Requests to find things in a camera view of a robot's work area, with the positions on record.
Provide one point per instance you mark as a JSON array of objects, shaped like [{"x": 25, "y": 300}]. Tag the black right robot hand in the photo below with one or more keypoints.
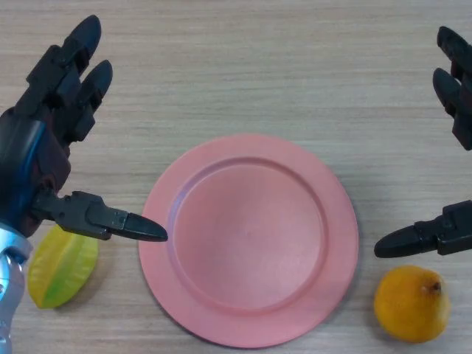
[{"x": 459, "y": 110}]

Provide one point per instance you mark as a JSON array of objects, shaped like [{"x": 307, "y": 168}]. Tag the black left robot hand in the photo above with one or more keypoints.
[{"x": 26, "y": 147}]

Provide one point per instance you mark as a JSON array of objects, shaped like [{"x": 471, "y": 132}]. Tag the yellow green starfruit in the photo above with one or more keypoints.
[{"x": 60, "y": 273}]

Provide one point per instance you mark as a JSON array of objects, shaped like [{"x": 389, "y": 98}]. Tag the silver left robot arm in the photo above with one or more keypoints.
[{"x": 9, "y": 280}]

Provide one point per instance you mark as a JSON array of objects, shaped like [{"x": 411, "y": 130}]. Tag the pink round plate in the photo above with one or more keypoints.
[{"x": 250, "y": 243}]

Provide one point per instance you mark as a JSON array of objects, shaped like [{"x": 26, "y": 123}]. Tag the orange yellow pear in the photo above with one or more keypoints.
[{"x": 409, "y": 300}]

